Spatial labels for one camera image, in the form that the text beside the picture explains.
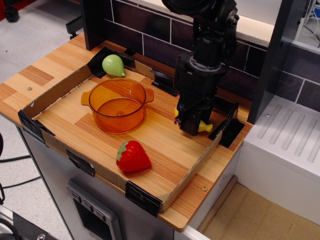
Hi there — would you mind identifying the yellow plastic toy banana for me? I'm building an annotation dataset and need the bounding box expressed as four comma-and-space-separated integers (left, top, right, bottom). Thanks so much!
174, 108, 213, 133

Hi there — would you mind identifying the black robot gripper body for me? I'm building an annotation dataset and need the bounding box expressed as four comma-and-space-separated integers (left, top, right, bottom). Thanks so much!
173, 53, 228, 112

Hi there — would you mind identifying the black floor cable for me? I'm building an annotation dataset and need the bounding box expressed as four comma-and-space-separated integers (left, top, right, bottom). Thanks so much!
0, 154, 31, 164

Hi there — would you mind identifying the grey toy oven control panel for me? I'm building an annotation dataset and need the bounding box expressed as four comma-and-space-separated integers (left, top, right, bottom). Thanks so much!
66, 180, 123, 240

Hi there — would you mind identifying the orange transparent plastic pot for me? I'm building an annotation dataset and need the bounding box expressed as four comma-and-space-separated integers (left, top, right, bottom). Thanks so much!
81, 78, 154, 134

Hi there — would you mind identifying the red plastic toy strawberry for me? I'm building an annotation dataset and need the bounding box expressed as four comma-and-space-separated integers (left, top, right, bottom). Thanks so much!
116, 140, 152, 172

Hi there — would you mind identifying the green plastic toy pear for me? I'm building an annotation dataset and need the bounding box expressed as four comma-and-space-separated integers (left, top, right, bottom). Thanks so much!
102, 54, 126, 77

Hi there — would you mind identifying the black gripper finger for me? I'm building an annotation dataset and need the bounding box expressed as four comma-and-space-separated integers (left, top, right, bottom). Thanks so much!
174, 109, 203, 136
201, 98, 214, 124

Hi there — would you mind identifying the white toy sink drainboard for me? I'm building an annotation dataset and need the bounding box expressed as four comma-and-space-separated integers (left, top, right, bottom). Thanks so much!
243, 96, 320, 182

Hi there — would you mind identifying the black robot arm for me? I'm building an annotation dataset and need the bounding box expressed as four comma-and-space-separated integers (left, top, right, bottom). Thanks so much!
163, 0, 240, 136

